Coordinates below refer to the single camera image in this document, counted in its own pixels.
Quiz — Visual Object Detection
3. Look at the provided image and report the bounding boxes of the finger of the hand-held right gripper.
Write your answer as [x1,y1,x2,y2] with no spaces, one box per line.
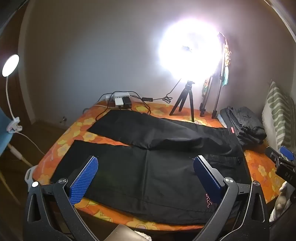
[279,146,295,161]
[265,146,284,167]

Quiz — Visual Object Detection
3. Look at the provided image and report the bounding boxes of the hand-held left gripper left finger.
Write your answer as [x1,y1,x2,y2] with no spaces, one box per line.
[25,156,99,241]

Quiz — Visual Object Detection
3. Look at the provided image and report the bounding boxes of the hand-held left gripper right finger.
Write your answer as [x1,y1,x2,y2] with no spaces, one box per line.
[193,155,270,241]

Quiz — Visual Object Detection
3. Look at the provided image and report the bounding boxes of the black pants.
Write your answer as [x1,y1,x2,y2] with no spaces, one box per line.
[50,109,251,225]

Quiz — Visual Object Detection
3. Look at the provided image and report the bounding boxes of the orange floral bedspread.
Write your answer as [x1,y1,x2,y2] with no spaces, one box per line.
[32,102,288,232]

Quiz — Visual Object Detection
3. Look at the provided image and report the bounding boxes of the beige plush toy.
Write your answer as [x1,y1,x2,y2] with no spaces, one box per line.
[269,181,293,223]

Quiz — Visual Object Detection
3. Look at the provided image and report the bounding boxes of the folded dark clothes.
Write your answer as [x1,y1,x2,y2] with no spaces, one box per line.
[220,106,267,146]

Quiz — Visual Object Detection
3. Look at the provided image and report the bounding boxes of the green striped pillow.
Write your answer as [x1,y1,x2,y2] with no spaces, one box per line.
[261,80,296,149]

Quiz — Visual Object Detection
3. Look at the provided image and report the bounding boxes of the white fan heater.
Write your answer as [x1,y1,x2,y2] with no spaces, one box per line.
[24,165,39,186]

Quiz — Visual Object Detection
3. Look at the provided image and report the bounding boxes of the tall light stand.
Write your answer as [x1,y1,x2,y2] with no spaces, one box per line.
[211,32,228,119]

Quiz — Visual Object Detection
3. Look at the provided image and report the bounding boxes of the blue chair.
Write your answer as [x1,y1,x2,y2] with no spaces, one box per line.
[0,107,34,209]

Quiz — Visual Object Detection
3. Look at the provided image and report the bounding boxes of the white power strip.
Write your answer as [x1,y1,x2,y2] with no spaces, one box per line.
[105,92,131,102]

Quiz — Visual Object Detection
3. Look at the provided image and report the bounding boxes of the colourful hanging cloth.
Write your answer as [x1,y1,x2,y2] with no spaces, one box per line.
[222,44,233,87]

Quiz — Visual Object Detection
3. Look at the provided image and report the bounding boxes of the white clip lamp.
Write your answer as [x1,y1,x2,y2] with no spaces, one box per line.
[2,54,23,133]

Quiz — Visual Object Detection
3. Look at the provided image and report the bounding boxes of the white lamp cable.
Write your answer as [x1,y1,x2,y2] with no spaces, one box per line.
[17,132,46,156]

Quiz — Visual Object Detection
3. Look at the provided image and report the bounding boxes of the black ring light cable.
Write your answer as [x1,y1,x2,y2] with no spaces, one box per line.
[153,78,183,104]

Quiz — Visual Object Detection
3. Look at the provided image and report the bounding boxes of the black adapter cable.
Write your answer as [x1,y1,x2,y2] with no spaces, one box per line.
[96,91,152,121]

